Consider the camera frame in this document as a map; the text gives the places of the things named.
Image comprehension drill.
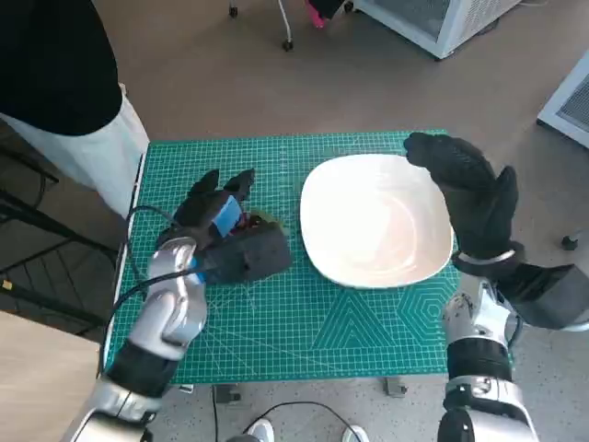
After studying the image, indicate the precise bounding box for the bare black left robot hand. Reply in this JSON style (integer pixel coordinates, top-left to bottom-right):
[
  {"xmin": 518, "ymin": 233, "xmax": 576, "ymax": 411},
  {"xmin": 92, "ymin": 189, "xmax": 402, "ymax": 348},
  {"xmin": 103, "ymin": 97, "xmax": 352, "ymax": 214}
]
[{"xmin": 170, "ymin": 168, "xmax": 257, "ymax": 250}]

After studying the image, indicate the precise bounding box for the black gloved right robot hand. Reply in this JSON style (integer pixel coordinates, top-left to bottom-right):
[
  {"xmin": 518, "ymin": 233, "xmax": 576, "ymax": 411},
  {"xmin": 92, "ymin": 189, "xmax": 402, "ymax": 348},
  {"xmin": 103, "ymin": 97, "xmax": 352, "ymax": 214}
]
[{"xmin": 402, "ymin": 131, "xmax": 520, "ymax": 260}]

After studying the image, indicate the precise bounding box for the red toy grape bunch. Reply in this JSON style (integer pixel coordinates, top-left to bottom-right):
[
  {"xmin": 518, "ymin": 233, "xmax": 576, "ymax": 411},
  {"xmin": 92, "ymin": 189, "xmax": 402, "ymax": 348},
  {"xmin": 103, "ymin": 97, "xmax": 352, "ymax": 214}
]
[{"xmin": 237, "ymin": 210, "xmax": 285, "ymax": 234}]

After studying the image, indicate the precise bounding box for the white square plate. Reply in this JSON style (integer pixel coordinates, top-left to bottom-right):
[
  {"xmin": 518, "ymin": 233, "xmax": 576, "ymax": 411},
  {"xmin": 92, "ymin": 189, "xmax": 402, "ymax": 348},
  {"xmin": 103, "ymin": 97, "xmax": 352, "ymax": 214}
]
[{"xmin": 299, "ymin": 155, "xmax": 455, "ymax": 290}]

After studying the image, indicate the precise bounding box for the green cutting mat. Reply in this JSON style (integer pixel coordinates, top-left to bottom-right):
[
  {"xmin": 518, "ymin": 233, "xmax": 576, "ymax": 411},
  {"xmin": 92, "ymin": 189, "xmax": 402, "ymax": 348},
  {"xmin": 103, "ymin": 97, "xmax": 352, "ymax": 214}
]
[{"xmin": 103, "ymin": 129, "xmax": 516, "ymax": 386}]

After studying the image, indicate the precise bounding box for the black metal rack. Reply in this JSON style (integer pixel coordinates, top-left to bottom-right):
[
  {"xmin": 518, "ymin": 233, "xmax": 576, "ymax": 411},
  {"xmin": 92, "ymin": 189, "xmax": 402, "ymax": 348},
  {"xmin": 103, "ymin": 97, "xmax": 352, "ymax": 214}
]
[{"xmin": 0, "ymin": 133, "xmax": 131, "ymax": 333}]

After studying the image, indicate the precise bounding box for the white glass-door cabinet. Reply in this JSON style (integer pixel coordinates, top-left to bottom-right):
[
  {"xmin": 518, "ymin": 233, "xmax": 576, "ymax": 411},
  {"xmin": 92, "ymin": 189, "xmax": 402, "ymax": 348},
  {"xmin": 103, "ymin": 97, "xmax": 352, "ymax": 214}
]
[{"xmin": 352, "ymin": 0, "xmax": 525, "ymax": 61}]

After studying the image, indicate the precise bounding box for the white chair leg with caster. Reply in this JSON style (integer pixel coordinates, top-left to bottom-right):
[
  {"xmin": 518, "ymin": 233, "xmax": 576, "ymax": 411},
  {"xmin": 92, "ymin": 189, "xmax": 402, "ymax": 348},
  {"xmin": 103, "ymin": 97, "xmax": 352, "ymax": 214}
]
[{"xmin": 277, "ymin": 0, "xmax": 296, "ymax": 52}]

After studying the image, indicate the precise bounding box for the person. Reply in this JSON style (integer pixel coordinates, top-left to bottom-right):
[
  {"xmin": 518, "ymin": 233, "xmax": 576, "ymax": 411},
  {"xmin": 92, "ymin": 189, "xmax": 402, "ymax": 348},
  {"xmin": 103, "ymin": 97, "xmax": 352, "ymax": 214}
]
[{"xmin": 0, "ymin": 0, "xmax": 151, "ymax": 223}]

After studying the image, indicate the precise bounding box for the pink and black object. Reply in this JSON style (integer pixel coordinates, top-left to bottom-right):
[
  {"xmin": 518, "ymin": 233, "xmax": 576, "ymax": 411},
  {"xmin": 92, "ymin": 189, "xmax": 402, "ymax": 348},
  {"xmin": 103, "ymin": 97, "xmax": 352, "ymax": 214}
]
[{"xmin": 306, "ymin": 0, "xmax": 353, "ymax": 29}]

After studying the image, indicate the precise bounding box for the beige wooden table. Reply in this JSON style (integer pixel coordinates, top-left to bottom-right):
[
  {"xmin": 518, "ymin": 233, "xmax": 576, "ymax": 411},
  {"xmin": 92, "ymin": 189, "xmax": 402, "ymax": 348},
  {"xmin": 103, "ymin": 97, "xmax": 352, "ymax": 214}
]
[{"xmin": 0, "ymin": 310, "xmax": 105, "ymax": 442}]

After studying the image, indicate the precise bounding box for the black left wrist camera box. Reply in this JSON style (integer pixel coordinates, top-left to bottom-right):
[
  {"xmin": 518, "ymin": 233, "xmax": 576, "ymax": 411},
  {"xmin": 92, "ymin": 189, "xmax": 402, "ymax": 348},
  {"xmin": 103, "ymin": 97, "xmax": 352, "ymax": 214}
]
[{"xmin": 201, "ymin": 224, "xmax": 293, "ymax": 284}]

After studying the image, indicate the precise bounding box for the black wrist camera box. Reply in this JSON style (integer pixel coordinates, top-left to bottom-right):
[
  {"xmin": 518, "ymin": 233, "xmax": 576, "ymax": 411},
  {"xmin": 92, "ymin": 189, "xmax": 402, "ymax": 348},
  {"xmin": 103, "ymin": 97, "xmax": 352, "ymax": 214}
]
[
  {"xmin": 201, "ymin": 224, "xmax": 293, "ymax": 284},
  {"xmin": 499, "ymin": 262, "xmax": 589, "ymax": 332}
]

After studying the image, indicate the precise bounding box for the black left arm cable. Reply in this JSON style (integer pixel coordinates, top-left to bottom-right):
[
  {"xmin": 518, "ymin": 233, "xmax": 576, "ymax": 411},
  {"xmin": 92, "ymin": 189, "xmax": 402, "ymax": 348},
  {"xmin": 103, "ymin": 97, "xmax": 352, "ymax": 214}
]
[{"xmin": 98, "ymin": 204, "xmax": 203, "ymax": 374}]

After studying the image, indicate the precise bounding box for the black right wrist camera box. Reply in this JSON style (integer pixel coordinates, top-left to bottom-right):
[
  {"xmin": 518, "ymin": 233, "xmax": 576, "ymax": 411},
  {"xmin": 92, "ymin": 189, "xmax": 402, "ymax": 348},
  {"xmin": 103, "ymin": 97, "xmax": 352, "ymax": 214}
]
[{"xmin": 499, "ymin": 262, "xmax": 589, "ymax": 332}]

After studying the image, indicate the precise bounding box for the grey table bracket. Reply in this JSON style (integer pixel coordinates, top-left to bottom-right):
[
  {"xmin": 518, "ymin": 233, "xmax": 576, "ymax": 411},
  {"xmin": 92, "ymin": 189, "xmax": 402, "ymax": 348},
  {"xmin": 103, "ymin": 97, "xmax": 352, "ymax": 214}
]
[
  {"xmin": 214, "ymin": 385, "xmax": 243, "ymax": 404},
  {"xmin": 384, "ymin": 378, "xmax": 410, "ymax": 399}
]

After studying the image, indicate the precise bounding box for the black floor cable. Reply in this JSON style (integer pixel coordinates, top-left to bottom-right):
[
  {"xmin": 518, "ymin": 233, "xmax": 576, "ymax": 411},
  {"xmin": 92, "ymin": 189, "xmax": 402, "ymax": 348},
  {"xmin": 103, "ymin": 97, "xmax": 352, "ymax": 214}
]
[{"xmin": 210, "ymin": 385, "xmax": 364, "ymax": 442}]

